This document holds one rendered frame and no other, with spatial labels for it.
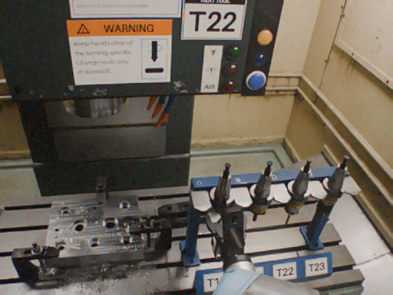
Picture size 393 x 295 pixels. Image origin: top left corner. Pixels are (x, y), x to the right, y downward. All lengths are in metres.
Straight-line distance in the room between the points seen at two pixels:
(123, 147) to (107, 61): 0.93
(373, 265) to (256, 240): 0.46
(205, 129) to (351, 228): 0.93
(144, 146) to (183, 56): 0.94
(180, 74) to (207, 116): 1.34
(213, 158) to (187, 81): 1.45
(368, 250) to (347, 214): 0.18
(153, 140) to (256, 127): 0.79
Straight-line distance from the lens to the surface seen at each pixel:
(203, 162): 2.00
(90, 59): 0.57
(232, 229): 0.81
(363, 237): 1.52
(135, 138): 1.45
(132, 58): 0.57
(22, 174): 2.03
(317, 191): 1.02
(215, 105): 1.90
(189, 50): 0.58
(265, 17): 0.59
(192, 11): 0.56
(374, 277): 1.45
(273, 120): 2.08
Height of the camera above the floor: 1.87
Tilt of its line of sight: 38 degrees down
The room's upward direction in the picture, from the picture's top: 5 degrees clockwise
